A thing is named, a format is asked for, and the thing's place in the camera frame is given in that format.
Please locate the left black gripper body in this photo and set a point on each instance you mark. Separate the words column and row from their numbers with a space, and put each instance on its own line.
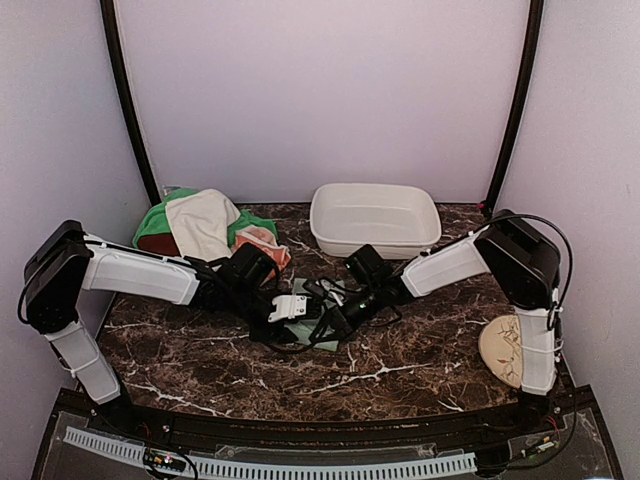
column 257, row 334

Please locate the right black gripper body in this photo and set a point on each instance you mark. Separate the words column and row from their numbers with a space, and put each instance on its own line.
column 355, row 320

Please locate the mint green panda towel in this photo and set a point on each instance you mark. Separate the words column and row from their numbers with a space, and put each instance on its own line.
column 304, row 327

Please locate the white plastic basin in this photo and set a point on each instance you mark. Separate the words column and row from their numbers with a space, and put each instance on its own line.
column 398, row 221

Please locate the cream white towel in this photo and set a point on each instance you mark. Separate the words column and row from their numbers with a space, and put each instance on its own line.
column 199, row 224

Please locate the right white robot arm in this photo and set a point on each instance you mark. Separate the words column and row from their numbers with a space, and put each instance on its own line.
column 524, row 263

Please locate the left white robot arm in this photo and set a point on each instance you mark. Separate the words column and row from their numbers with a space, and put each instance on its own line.
column 71, row 261

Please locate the orange patterned towel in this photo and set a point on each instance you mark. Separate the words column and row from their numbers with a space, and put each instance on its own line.
column 265, row 240

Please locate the dark red towel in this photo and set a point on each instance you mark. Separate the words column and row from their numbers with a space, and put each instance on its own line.
column 161, row 244

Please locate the round floral coaster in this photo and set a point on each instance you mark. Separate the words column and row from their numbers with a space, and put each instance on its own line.
column 501, row 350

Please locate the bright green towel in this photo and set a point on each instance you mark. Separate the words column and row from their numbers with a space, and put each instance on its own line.
column 155, row 221

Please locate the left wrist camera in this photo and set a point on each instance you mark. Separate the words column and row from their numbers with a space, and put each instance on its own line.
column 295, row 307

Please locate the black front rail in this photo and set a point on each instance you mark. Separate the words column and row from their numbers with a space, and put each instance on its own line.
column 200, row 432

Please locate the white slotted cable duct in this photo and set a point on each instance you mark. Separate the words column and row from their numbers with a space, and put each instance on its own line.
column 251, row 463

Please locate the left black frame post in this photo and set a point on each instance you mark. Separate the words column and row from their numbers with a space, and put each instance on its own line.
column 126, row 100

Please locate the black frame post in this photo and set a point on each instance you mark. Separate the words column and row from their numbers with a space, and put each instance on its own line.
column 126, row 100
column 530, row 45

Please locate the right black frame post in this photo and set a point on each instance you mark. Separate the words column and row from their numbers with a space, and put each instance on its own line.
column 530, row 45

